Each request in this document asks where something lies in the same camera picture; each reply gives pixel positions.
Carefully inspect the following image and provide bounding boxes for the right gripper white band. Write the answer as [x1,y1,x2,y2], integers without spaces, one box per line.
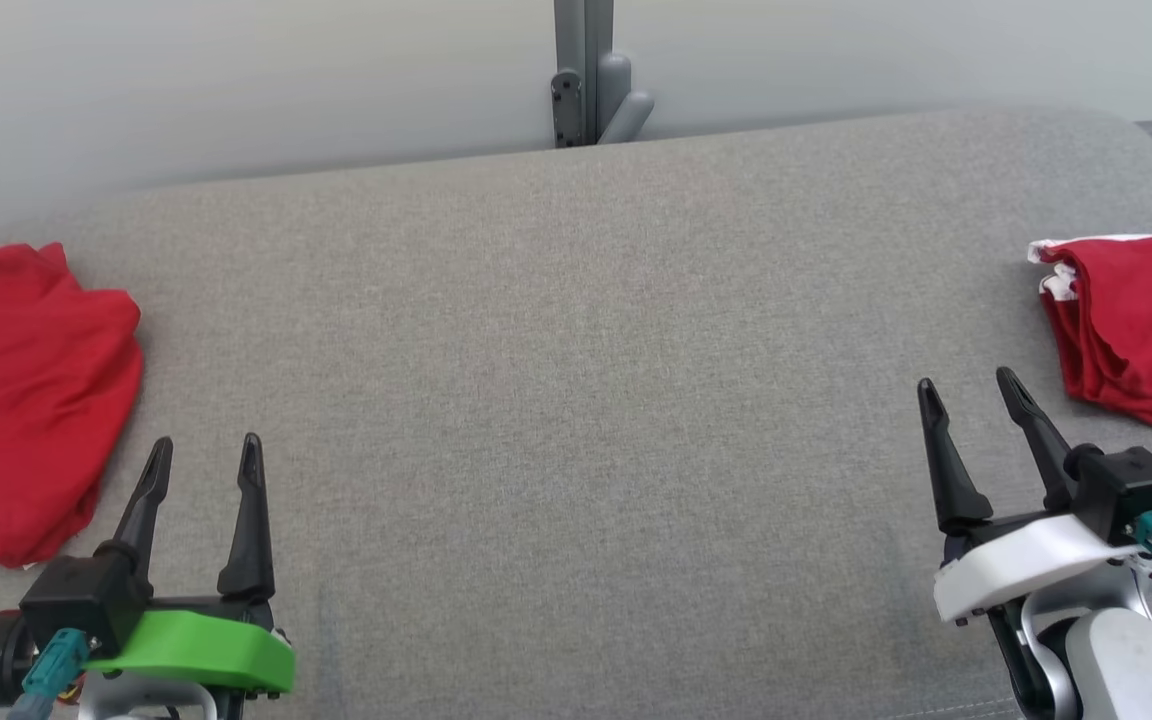
[917,366,1147,625]

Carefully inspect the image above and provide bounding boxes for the grey rounded post handle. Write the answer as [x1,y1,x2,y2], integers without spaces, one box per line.
[596,52,656,146]

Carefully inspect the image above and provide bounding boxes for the left arm teal-plug cable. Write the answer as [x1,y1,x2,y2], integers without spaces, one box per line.
[6,628,92,720]

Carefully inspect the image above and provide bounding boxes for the grey metal post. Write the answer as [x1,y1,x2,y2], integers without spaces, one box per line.
[553,0,615,149]

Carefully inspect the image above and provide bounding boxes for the red basketball shorts white stripe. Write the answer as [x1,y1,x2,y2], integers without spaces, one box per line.
[1026,234,1152,435]

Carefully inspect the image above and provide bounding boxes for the black hinge bracket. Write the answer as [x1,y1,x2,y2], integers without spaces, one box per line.
[550,69,585,150]

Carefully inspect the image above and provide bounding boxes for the grey fabric sofa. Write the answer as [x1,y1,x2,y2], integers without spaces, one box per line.
[0,105,1152,720]

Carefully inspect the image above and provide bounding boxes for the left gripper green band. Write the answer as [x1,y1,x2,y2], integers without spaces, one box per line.
[84,432,297,697]

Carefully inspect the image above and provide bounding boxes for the red basketball jersey white sleeves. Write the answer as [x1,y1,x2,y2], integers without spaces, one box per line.
[0,238,145,569]

